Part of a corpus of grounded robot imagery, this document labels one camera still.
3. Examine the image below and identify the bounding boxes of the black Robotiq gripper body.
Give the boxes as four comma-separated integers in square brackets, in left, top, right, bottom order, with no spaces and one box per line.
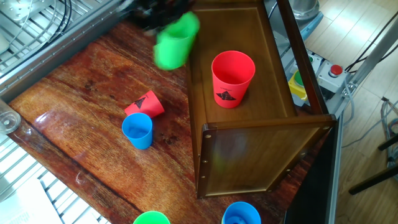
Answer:
[119,0,194,34]

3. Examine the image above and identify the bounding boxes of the green cup with black logo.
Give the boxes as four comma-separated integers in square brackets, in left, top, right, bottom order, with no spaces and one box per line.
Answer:
[153,11,201,72]

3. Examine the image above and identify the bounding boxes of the plain red plastic cup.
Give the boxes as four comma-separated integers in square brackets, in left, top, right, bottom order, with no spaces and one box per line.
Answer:
[124,90,165,119]

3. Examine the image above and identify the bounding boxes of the red cup with black logo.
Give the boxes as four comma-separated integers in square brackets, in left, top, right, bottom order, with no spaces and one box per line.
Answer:
[211,50,257,110]

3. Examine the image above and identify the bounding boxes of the blue plastic cup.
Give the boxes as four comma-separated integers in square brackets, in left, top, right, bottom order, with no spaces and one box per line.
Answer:
[121,112,154,151]

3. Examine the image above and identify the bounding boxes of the brown wooden two-tier shelf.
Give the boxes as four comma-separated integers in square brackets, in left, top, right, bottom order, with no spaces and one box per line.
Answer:
[183,0,337,200]

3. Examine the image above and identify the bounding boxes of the tall green cup stack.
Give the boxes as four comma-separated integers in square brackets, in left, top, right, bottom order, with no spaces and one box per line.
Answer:
[132,210,171,224]

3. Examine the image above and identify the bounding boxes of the blue red green cup stack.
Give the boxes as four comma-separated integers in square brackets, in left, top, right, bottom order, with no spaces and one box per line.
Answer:
[221,201,262,224]

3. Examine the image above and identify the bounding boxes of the glossy red-brown wooden board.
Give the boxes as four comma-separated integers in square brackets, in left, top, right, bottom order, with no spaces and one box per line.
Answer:
[7,11,330,224]

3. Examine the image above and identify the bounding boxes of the yellow box green button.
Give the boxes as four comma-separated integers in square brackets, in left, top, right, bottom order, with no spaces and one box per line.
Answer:
[287,70,309,102]

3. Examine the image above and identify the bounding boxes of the white box green button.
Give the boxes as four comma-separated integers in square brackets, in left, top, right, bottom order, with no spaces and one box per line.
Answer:
[290,51,325,75]

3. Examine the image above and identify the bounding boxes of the grey box red button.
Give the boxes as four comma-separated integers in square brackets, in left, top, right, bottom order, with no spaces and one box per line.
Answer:
[316,60,348,94]

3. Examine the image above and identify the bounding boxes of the white paper sheet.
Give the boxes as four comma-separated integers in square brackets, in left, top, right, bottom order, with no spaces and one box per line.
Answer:
[0,177,65,224]

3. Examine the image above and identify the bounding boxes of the black chair base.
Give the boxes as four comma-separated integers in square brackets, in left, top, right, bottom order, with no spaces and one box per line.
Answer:
[348,133,398,196]

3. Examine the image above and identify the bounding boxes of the grey aluminium table rail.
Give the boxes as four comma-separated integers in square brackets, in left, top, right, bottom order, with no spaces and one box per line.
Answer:
[0,0,149,103]

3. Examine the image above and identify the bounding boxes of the black cables at mount plate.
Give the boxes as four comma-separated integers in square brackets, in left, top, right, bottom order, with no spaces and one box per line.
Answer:
[45,0,74,44]

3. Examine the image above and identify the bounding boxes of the silver metal mount plate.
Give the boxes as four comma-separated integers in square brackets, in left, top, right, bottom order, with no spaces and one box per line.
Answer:
[0,0,55,24]

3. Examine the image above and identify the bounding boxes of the aluminium frame post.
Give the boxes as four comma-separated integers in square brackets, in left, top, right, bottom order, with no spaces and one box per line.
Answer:
[334,18,398,116]

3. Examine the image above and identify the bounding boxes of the grey cable bundle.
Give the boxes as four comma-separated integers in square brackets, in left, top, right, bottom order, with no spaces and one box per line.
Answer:
[381,96,398,170]

